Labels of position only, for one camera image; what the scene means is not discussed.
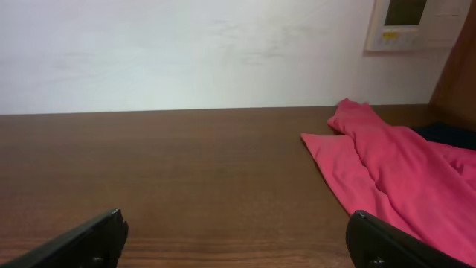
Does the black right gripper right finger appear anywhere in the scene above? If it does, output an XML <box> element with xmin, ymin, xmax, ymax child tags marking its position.
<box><xmin>346</xmin><ymin>210</ymin><xmax>470</xmax><ymax>268</ymax></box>

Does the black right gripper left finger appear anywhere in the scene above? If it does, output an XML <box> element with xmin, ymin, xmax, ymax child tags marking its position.
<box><xmin>1</xmin><ymin>208</ymin><xmax>129</xmax><ymax>268</ymax></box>

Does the orange red t-shirt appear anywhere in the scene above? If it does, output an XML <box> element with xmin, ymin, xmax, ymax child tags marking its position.
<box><xmin>301</xmin><ymin>99</ymin><xmax>475</xmax><ymax>266</ymax></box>

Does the navy blue garment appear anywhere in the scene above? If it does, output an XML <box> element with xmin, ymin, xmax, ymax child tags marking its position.
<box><xmin>412</xmin><ymin>122</ymin><xmax>476</xmax><ymax>150</ymax></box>

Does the brown wooden side panel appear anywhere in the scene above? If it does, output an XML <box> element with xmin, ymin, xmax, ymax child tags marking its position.
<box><xmin>429</xmin><ymin>1</ymin><xmax>475</xmax><ymax>130</ymax></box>

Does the white wall panel box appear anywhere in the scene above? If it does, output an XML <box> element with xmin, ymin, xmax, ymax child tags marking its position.
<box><xmin>364</xmin><ymin>0</ymin><xmax>472</xmax><ymax>52</ymax></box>

